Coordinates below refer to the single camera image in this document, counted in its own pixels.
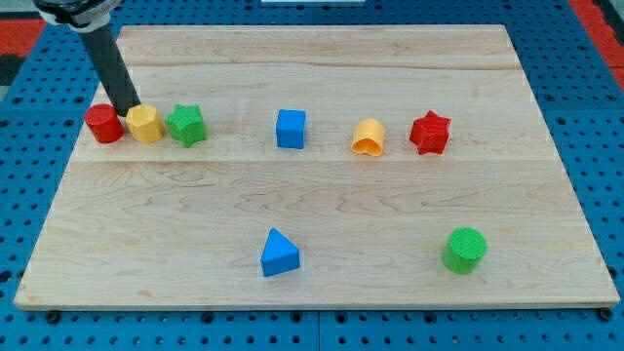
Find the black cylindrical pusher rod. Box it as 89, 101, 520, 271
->
79, 24, 140, 117

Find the white black robot wrist flange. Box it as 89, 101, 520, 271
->
33, 0, 121, 33

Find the blue triangle block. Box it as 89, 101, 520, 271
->
260, 228, 300, 277

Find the green star block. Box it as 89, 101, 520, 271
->
165, 104, 207, 148

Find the red star block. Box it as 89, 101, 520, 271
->
409, 110, 451, 155

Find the red cylinder block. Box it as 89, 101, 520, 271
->
84, 103, 125, 143

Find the yellow hexagon block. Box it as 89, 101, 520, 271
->
126, 103, 165, 143

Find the blue cube block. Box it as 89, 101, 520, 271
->
276, 109, 306, 149

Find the light wooden board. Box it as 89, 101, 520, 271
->
15, 24, 620, 311

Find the green cylinder block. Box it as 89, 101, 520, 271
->
442, 226, 488, 275

